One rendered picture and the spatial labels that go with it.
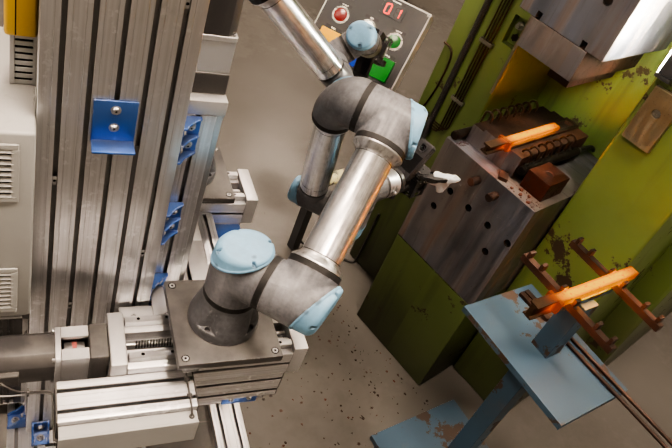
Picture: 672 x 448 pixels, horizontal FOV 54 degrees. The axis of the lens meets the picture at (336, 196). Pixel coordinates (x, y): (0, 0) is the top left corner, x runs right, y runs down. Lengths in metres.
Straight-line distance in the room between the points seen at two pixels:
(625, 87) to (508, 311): 0.89
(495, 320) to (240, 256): 0.91
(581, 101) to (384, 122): 1.27
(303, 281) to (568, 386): 0.91
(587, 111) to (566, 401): 1.07
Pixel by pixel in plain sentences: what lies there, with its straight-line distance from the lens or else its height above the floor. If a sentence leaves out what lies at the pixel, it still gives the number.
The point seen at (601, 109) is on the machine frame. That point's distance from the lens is 2.48.
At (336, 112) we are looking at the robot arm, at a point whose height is 1.24.
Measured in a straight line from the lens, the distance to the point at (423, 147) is 1.73.
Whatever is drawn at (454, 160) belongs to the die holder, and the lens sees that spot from 2.16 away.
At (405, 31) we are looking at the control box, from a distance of 2.20.
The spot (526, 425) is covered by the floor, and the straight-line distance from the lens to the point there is 2.76.
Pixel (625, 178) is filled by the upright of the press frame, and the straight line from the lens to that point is 2.10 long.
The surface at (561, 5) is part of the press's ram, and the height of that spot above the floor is 1.43.
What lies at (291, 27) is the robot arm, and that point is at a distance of 1.55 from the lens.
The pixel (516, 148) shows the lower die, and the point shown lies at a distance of 2.12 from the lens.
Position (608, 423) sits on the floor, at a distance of 3.01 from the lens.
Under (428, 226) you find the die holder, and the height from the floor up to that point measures 0.59.
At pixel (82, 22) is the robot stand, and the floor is 1.42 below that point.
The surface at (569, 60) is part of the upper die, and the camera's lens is 1.97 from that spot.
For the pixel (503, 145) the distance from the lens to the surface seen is 2.10.
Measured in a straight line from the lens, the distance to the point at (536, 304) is 1.61.
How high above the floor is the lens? 1.94
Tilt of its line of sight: 37 degrees down
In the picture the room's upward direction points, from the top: 22 degrees clockwise
